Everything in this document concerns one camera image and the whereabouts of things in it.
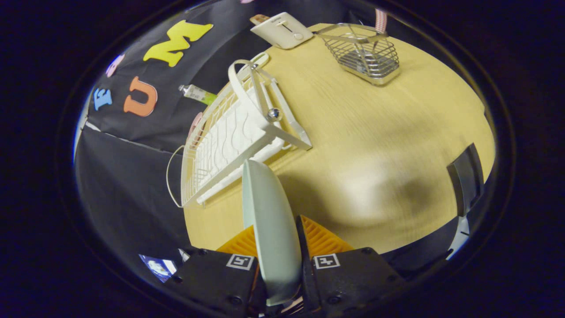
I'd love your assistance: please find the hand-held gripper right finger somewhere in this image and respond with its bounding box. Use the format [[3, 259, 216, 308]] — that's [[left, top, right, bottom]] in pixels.
[[295, 215, 404, 315]]

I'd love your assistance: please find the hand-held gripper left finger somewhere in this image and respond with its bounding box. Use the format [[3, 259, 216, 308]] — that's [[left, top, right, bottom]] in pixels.
[[166, 225, 265, 316]]

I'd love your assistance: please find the light green plate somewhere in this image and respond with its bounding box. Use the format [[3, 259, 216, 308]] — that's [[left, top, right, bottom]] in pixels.
[[242, 159, 303, 306]]

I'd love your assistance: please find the white wavy drain tray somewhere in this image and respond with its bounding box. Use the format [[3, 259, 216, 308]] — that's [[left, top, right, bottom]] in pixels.
[[194, 86, 285, 195]]

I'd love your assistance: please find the blue white object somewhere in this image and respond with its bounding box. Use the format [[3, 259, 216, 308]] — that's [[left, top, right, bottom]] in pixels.
[[139, 254, 177, 281]]

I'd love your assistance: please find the metal wire basket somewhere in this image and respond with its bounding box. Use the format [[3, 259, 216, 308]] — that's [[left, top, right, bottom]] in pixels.
[[314, 23, 401, 86]]

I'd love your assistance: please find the white toaster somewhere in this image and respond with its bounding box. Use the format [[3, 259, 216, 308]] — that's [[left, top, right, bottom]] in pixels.
[[250, 12, 314, 49]]

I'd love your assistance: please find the pink plate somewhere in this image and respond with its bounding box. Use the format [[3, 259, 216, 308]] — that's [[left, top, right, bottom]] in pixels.
[[189, 111, 204, 142]]

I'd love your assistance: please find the clear bottle with green liquid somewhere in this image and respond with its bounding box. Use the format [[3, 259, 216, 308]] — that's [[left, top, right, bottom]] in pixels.
[[178, 84, 218, 106]]

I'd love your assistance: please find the white wire dish rack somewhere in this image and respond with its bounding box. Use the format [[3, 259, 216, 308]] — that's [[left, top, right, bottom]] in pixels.
[[166, 59, 313, 208]]

